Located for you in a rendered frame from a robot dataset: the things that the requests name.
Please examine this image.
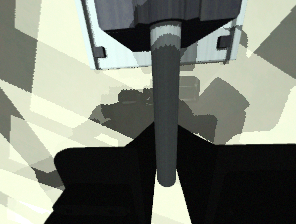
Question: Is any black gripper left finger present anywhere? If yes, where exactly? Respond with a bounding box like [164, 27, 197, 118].
[54, 122, 156, 224]

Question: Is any dark grey metal shaft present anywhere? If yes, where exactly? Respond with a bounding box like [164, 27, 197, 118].
[150, 21, 181, 187]

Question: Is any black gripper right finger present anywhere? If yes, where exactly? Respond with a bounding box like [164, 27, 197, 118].
[176, 125, 296, 224]

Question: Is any black housing block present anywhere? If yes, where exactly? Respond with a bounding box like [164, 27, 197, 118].
[74, 0, 248, 70]

